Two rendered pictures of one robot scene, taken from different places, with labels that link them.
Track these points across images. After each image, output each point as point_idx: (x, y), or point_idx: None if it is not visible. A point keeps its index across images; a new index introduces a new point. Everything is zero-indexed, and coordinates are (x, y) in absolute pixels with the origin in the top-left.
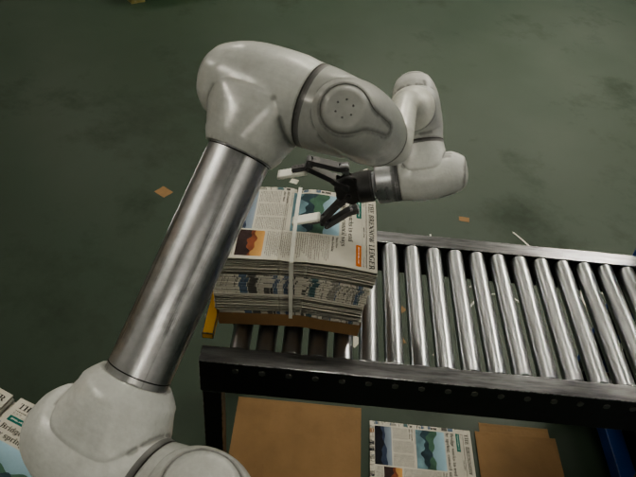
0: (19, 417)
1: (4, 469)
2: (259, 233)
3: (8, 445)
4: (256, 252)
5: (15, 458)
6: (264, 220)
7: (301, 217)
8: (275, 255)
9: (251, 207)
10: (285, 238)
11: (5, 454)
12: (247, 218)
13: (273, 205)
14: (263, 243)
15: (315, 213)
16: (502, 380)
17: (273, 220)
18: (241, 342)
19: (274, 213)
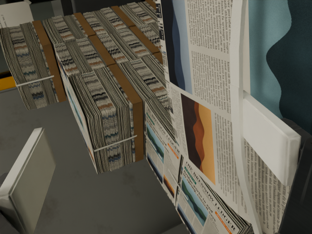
0: (188, 170)
1: (194, 201)
2: (204, 115)
3: (190, 186)
4: (208, 170)
5: (195, 197)
6: (204, 71)
7: (248, 118)
8: (234, 199)
9: (179, 13)
10: (245, 152)
11: (191, 191)
12: (182, 56)
13: (207, 0)
14: (213, 152)
15: (276, 136)
16: None
17: (217, 74)
18: None
19: (215, 39)
